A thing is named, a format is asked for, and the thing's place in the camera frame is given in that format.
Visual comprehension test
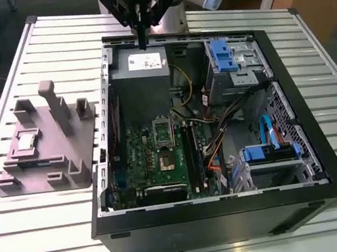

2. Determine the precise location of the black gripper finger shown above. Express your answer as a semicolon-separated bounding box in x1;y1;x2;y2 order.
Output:
139;0;179;51
98;0;146;55

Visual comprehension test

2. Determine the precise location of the thin wire locking lever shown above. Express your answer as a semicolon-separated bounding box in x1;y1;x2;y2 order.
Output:
169;114;178;143

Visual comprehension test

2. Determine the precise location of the silver square CPU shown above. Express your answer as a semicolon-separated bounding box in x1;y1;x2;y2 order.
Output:
16;133;38;152

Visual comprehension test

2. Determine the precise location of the CPU socket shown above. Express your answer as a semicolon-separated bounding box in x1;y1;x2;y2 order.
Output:
155;148;180;175

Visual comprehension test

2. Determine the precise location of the grey power supply unit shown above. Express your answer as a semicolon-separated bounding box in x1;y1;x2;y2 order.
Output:
106;44;177;131

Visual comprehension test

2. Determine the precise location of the grey metal drive cage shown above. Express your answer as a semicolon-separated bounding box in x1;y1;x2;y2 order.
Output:
201;32;277;107

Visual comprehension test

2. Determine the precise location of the grey parts rack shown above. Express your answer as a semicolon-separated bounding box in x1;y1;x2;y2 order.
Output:
0;75;108;199

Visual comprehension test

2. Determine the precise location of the black RAM slot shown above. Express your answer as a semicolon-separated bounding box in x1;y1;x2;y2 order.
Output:
191;121;210;190
182;123;201;192
179;123;198;193
188;121;206;190

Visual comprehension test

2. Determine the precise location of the green motherboard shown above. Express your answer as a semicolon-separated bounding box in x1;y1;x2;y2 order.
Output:
102;108;223;212

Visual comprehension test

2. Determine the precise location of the RAM stick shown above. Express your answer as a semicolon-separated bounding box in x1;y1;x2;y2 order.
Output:
16;157;55;171

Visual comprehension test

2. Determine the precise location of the black graphics card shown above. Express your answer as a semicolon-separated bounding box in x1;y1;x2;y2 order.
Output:
136;181;190;208

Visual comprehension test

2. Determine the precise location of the hard disk in blue carrier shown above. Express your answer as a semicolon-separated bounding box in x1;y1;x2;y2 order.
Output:
239;140;303;167

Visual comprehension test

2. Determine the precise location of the black open PC case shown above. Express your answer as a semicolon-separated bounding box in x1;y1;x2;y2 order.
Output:
68;9;337;252

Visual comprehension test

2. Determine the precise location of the yellow wire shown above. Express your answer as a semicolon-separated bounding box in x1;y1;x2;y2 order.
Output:
166;62;196;111

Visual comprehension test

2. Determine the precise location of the multicolour wire bundle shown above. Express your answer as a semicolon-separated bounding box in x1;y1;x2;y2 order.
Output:
185;109;219;128

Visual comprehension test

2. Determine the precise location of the black cable bundle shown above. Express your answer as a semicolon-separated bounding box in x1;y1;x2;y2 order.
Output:
199;80;280;156

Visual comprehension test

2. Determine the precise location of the blue flat data wire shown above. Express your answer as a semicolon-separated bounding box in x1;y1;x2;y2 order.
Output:
257;112;282;152

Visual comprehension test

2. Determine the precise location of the orange wire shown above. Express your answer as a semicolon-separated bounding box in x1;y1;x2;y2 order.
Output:
203;131;232;173

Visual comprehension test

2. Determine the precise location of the silver disk bay frame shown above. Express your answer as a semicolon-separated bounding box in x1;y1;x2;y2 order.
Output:
224;137;330;195

